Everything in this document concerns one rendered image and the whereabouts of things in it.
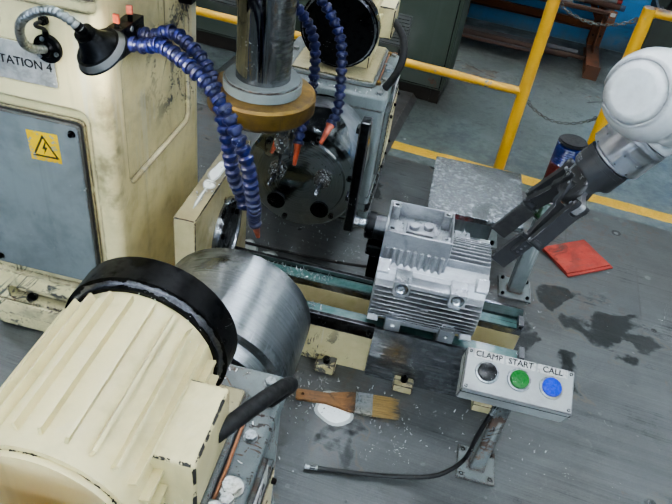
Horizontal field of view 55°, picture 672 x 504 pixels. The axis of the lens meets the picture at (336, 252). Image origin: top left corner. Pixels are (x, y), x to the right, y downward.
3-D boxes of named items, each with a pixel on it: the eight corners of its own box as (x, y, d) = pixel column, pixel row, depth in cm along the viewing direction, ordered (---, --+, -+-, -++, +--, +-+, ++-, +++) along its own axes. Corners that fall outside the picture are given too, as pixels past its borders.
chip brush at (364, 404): (294, 405, 124) (294, 402, 124) (297, 385, 128) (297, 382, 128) (399, 421, 124) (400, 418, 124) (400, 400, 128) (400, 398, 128)
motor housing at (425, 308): (361, 337, 124) (378, 261, 112) (375, 274, 138) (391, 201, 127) (465, 360, 122) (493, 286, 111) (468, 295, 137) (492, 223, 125)
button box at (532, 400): (454, 397, 104) (461, 387, 100) (461, 355, 107) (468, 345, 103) (561, 423, 103) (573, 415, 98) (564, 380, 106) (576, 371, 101)
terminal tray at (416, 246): (378, 262, 117) (385, 231, 113) (385, 229, 126) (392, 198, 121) (443, 276, 117) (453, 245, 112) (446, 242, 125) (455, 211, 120)
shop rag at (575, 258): (583, 241, 180) (585, 238, 179) (613, 268, 171) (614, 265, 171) (540, 248, 174) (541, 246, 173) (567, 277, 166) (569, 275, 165)
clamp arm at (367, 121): (339, 229, 137) (357, 121, 121) (342, 221, 139) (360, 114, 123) (355, 233, 136) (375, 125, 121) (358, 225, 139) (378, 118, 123)
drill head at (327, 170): (232, 233, 144) (235, 133, 129) (281, 146, 176) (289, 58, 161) (341, 258, 142) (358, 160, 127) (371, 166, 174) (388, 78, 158)
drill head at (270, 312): (78, 499, 93) (53, 386, 77) (179, 324, 121) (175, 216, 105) (247, 545, 91) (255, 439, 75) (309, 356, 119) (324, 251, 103)
